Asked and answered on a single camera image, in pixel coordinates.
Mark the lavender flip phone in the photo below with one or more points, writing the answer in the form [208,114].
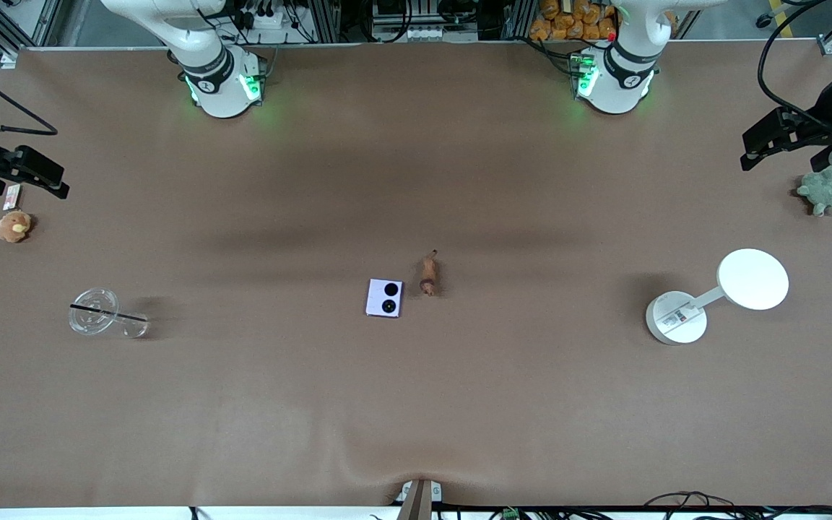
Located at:
[385,297]

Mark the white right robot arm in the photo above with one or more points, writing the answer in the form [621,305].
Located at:
[221,87]

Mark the brown lion statue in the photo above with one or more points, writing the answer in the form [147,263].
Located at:
[428,274]

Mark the bag of orange snacks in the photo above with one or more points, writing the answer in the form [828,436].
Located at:
[575,18]

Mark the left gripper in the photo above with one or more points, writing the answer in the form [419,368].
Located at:
[825,115]

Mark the brown plush toy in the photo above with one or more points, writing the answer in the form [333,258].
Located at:
[14,226]

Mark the white round-head desk lamp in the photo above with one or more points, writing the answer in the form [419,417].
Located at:
[752,280]

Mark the small printed paper tag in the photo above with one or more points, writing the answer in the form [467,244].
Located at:
[11,195]

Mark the green plush toy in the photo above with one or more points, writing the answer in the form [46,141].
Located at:
[824,191]

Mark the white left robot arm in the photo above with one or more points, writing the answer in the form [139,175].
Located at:
[614,83]

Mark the clear plastic cup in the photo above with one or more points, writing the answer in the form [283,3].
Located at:
[98,312]

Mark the black drinking straw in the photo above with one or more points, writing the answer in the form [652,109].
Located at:
[109,313]

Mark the front camera mount bracket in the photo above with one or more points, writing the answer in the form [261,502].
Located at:
[419,497]

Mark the white power strip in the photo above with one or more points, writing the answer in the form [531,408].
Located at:
[268,18]

